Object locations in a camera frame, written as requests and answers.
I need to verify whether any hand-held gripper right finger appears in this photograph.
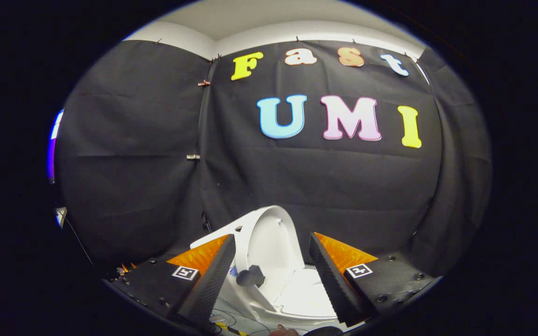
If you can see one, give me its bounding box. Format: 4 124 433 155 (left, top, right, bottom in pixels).
307 232 439 329

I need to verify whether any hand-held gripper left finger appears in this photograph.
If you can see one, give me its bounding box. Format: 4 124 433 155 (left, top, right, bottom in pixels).
110 233 237 329

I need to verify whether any black backdrop cloth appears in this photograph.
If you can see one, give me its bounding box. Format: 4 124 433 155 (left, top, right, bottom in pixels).
54 40 491 280

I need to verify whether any bright window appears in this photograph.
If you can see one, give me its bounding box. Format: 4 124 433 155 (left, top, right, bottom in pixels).
47 110 64 182

